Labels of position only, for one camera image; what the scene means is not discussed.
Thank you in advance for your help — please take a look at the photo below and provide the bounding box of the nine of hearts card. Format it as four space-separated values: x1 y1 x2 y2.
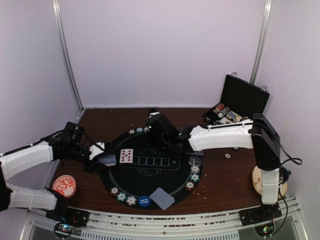
119 149 134 164

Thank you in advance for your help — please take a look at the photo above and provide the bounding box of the red white patterned cup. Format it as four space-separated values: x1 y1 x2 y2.
52 175 77 199

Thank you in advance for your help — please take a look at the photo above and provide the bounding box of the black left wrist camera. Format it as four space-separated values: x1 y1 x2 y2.
61 121 85 144

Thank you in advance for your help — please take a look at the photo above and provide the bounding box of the clear round dealer button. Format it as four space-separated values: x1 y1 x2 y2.
189 155 202 167

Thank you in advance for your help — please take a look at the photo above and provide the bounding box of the blue patterned card deck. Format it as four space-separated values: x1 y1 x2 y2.
98 154 117 167

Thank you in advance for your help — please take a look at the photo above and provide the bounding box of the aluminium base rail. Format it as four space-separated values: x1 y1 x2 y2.
23 196 308 240

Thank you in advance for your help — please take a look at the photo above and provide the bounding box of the card deck in case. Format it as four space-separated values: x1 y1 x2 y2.
220 110 243 124

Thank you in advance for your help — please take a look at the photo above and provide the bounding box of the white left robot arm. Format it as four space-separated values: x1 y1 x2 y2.
0 141 110 222

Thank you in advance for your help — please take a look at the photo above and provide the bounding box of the aluminium frame post left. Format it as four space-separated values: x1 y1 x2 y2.
52 0 84 112

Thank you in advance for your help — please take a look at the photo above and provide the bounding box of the card dealt to dealer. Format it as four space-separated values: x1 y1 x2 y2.
186 151 204 156

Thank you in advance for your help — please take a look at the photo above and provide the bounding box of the red chip row in case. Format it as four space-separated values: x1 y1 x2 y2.
212 103 225 114

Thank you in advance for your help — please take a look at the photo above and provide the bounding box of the blue small blind button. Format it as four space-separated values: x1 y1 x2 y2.
137 195 151 208

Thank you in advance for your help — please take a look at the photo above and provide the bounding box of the black poker chip case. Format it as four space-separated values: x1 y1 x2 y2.
202 74 270 125

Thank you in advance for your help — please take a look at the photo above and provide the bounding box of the dark blue mug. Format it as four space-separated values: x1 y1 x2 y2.
280 166 292 184

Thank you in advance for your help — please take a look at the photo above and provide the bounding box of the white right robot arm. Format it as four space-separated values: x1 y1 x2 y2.
145 112 281 221

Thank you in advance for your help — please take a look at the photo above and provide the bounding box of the blue white chip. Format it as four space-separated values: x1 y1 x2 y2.
190 165 200 174
126 196 137 206
143 127 150 133

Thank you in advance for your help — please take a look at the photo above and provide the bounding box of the card dealt to small blind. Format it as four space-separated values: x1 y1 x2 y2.
149 187 175 211

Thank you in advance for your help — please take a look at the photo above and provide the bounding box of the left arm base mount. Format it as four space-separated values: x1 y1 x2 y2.
45 190 90 240

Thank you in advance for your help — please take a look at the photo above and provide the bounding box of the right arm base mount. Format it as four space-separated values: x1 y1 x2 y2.
238 203 282 238

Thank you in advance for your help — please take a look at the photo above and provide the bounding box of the brown poker chip stack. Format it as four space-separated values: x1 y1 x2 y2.
224 153 231 160

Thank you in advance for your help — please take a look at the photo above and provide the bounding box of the round black poker mat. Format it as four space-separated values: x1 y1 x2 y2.
99 132 200 210

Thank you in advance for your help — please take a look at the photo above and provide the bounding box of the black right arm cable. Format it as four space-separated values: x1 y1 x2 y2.
259 122 303 237

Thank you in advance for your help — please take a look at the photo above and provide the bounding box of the green chip row in case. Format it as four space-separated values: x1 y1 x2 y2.
217 106 230 119

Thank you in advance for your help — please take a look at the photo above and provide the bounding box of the round wooden coaster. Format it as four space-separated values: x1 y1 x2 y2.
251 166 288 196

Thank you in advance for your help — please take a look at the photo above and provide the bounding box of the aluminium frame post right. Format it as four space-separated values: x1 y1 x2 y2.
249 0 274 85

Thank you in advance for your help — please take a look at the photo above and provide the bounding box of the aluminium frame post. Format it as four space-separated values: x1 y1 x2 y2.
52 0 84 112
249 0 274 85

